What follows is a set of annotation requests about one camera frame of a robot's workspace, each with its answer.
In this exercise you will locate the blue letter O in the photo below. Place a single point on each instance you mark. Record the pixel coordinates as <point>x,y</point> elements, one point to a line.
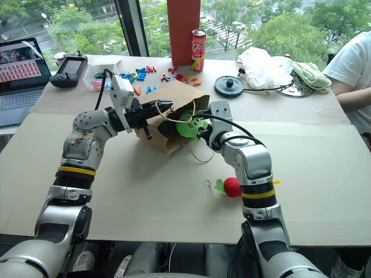
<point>125,76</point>

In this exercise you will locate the open laptop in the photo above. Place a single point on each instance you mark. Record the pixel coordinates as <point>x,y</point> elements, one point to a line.
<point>20,75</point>

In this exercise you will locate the black handheld controller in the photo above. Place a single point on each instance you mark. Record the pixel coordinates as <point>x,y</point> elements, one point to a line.
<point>68,69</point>

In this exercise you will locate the brown paper bag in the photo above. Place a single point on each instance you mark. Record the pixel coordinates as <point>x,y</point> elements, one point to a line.
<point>171,92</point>

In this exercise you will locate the blue small letter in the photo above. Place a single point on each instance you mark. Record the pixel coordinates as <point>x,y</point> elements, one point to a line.
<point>173,78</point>

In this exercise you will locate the brown kraft paper sheet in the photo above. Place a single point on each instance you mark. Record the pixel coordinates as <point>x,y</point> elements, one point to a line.
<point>290,110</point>

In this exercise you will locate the tall red box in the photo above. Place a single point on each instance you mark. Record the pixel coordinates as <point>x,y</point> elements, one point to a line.
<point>183,29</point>

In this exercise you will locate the red plush toy green leaf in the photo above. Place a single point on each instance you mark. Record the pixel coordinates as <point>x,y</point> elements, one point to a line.
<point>232,187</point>

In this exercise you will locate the white shoe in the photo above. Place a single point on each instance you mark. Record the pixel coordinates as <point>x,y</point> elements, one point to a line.
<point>83,261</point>

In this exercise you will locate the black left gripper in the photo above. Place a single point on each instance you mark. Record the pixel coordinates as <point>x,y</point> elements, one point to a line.
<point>135,116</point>

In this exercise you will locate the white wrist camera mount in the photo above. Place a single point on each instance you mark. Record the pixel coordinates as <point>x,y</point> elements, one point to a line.
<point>121,89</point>
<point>221,116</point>

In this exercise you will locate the blue letter X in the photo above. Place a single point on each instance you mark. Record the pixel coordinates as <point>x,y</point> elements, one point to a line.
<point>141,71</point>

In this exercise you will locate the person in white shirt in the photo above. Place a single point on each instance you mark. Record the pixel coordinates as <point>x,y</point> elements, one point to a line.
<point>352,66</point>

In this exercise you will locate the clear plastic box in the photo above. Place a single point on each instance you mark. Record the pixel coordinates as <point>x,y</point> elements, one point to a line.
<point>101,69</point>

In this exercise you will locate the orange letter Z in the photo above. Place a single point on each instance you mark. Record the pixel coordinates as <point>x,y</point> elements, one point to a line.
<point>196,82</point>

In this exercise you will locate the green letter in box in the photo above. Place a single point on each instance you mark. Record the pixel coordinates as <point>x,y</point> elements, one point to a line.
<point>99,75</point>

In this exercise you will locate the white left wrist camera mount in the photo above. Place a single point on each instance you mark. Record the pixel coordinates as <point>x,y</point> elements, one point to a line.
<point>121,89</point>

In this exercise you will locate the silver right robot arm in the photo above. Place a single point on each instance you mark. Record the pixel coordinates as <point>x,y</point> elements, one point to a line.
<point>249,162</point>

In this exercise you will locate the blue letter M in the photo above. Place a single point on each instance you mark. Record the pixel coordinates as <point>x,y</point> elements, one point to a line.
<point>151,89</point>

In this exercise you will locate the cyan letter E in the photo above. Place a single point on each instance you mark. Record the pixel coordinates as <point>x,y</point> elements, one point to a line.
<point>141,77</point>

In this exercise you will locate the blue letter in box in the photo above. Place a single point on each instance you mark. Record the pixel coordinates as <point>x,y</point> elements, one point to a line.
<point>107,84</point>

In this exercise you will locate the orange letter V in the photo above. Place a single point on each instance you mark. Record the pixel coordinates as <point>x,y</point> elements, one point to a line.
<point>137,90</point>

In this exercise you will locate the pink letter M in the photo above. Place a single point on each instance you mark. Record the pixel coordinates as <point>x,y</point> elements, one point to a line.
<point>152,69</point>

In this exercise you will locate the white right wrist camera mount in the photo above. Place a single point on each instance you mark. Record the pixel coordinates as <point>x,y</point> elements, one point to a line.
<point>221,116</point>

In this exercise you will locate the red soda can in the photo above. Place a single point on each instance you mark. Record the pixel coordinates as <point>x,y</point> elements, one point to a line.
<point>199,49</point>

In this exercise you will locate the black window frame post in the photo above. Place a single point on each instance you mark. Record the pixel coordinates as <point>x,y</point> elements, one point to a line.
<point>131,26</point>

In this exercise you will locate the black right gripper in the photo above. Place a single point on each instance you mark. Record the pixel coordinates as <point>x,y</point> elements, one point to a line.
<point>207,135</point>

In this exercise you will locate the white plastic bag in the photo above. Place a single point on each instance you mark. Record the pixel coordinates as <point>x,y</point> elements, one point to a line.
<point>266,69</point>

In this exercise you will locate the black round kettle base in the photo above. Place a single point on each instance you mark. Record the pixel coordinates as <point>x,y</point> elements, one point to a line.
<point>229,85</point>

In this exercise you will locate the pink letter in box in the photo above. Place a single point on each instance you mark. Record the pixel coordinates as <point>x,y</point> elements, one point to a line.
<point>95,84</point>

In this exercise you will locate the black round tray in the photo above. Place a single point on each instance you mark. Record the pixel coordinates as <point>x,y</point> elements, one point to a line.
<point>290,92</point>

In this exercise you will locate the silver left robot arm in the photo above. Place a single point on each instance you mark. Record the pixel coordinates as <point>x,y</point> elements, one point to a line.
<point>84,139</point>

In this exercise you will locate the white cup purple lid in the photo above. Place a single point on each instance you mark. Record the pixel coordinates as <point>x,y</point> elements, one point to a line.
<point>59,58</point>

